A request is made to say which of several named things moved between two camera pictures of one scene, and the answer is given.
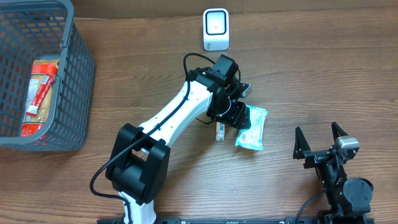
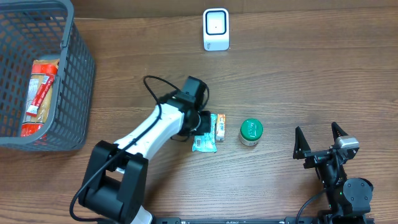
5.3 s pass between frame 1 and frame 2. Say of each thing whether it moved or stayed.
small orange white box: stayed
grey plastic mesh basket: stayed
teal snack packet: moved
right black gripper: stayed
